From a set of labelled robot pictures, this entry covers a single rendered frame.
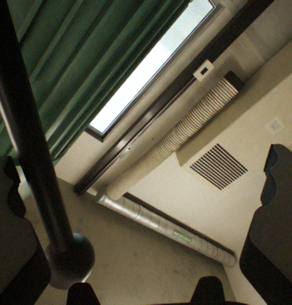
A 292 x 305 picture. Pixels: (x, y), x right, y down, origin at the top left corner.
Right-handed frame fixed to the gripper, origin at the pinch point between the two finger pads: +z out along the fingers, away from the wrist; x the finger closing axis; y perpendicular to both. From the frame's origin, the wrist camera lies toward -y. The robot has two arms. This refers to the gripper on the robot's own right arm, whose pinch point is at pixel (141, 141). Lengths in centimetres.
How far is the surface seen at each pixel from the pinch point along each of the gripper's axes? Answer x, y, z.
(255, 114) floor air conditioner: 77, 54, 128
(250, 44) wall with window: 77, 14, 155
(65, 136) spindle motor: -7.4, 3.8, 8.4
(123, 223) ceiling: -24, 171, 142
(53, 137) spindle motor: -8.0, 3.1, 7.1
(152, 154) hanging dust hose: 7, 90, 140
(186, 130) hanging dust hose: 33, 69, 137
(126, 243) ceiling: -20, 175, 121
